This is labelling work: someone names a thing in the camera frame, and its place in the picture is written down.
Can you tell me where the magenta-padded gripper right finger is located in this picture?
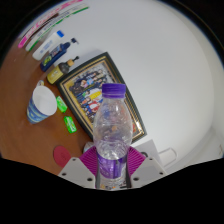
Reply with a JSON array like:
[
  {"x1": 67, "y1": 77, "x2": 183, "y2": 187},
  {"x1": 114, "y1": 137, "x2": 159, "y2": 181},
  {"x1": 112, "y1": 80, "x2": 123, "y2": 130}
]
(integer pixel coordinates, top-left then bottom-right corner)
[{"x1": 124, "y1": 146, "x2": 168, "y2": 190}]

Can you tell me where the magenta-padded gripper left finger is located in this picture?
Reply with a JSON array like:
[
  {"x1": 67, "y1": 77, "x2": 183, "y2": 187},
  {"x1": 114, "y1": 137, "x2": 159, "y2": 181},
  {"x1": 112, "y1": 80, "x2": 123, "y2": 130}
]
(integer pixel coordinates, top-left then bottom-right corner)
[{"x1": 57, "y1": 146, "x2": 100, "y2": 190}]

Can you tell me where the clear purple-capped water bottle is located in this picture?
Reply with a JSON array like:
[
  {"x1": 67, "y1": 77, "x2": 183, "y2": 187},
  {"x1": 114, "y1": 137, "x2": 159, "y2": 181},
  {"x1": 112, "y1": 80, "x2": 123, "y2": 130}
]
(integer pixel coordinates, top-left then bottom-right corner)
[{"x1": 92, "y1": 83, "x2": 132, "y2": 192}]

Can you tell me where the flat round red coaster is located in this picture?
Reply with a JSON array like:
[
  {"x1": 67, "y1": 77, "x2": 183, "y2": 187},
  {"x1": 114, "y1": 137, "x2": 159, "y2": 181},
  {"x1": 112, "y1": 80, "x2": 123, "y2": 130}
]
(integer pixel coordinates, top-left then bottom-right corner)
[{"x1": 53, "y1": 145, "x2": 73, "y2": 169}]

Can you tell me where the small green packet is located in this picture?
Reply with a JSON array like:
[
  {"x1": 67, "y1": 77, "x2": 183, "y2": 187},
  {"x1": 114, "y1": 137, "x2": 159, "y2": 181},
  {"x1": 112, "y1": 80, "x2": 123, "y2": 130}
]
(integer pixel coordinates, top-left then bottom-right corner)
[
  {"x1": 63, "y1": 115, "x2": 78, "y2": 135},
  {"x1": 55, "y1": 95, "x2": 69, "y2": 114}
]

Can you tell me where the blue patterned paper cup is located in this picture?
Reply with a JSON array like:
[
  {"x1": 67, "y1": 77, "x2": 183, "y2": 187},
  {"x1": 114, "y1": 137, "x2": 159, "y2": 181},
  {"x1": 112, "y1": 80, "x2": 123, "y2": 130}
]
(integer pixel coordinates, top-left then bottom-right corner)
[{"x1": 26, "y1": 85, "x2": 59, "y2": 125}]

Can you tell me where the black gold framed picture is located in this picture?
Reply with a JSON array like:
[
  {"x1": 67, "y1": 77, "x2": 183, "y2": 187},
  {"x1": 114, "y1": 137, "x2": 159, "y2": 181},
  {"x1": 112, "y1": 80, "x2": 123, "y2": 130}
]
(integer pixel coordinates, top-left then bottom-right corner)
[{"x1": 55, "y1": 51, "x2": 148, "y2": 145}]

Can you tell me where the yellow black-pump bottle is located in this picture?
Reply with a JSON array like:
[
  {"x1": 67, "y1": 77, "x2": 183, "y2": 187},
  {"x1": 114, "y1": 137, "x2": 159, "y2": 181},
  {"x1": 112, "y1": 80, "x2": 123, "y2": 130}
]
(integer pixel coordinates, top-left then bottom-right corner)
[{"x1": 45, "y1": 55, "x2": 81, "y2": 86}]

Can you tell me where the dark blue pump bottle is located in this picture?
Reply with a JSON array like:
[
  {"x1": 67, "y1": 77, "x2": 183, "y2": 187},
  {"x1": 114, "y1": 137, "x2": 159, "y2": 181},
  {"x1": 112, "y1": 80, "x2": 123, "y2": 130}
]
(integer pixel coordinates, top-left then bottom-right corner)
[{"x1": 39, "y1": 37, "x2": 80, "y2": 73}]

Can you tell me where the white blue-capped tube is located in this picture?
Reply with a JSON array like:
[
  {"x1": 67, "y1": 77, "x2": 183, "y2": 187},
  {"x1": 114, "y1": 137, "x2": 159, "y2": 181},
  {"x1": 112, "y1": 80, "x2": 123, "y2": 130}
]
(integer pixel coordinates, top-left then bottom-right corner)
[{"x1": 31, "y1": 29, "x2": 66, "y2": 62}]

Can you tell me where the long pink box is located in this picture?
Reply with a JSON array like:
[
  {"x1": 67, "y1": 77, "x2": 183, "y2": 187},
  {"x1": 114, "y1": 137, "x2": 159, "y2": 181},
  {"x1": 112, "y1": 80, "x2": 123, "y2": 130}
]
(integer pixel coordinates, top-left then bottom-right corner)
[{"x1": 17, "y1": 0, "x2": 85, "y2": 50}]

